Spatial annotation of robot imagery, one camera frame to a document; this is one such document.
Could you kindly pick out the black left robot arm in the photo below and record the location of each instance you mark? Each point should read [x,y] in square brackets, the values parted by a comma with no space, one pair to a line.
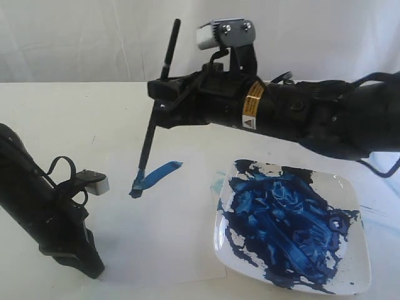
[22,181]

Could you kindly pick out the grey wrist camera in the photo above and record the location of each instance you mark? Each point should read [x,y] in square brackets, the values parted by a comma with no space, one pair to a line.
[92,182]
[225,33]

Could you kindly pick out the black paintbrush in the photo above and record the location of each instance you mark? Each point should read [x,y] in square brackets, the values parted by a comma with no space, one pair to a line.
[137,190]

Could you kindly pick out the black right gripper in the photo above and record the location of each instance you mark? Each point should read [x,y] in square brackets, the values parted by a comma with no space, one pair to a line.
[210,96]

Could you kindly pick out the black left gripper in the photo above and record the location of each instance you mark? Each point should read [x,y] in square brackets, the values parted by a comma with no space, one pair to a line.
[65,236]

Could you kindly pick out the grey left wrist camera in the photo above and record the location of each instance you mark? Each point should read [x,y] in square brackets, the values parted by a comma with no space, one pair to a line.
[92,182]

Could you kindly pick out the white square plate blue paint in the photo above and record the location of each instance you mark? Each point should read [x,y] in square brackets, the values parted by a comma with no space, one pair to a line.
[293,228]

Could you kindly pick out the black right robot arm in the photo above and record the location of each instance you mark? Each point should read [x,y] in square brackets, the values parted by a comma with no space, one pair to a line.
[337,119]

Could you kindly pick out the white paper sheet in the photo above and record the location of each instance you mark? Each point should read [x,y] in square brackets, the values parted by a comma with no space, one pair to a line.
[166,235]

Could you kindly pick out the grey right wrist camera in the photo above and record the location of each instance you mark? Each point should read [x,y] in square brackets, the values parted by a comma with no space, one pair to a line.
[225,33]

